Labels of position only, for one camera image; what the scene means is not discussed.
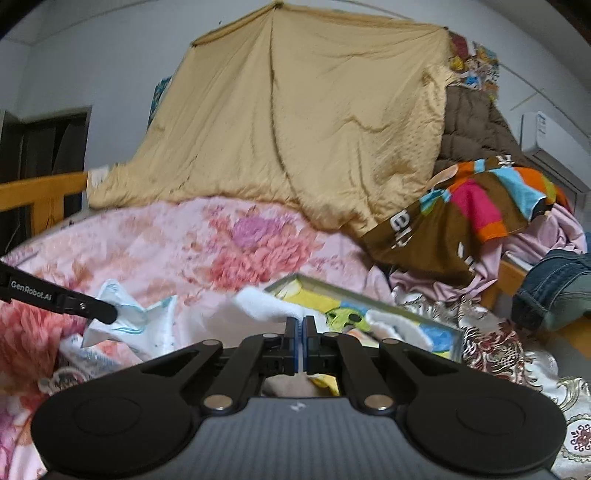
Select teal patterned cloth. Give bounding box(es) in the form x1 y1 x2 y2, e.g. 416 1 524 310
148 76 174 130

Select brown colourful striped garment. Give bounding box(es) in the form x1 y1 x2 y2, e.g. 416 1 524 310
362 154 561 287

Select brown quilted jacket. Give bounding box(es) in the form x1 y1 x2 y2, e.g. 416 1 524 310
431 85 532 178

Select tan quilt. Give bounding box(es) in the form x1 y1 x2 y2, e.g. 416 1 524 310
88 0 455 238

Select cartoon print tote bag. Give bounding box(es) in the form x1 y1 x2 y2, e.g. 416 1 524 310
277 281 455 361

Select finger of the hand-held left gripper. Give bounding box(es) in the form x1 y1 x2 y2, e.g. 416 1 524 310
58 293 119 325

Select pink floral bedsheet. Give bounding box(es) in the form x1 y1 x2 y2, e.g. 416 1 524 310
0 196 393 480

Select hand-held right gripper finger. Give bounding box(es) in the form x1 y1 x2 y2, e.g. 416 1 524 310
139 318 304 412
303 316 462 412

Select white air conditioner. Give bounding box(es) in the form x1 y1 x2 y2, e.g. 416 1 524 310
519 111 591 195

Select blue jeans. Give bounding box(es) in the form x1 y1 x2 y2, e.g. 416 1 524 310
512 251 591 330

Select white blue-trimmed cloth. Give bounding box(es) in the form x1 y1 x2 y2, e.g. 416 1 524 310
83 278 178 361

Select taupe fabric pouch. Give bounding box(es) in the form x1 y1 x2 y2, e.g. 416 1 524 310
263 375 319 398

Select pale pink cloth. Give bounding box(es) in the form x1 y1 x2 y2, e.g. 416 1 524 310
390 203 589 310

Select colourful cartoon print cloth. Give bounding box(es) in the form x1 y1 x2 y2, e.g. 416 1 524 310
448 32 502 102

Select metal tray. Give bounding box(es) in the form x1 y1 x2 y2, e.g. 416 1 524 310
263 273 465 365

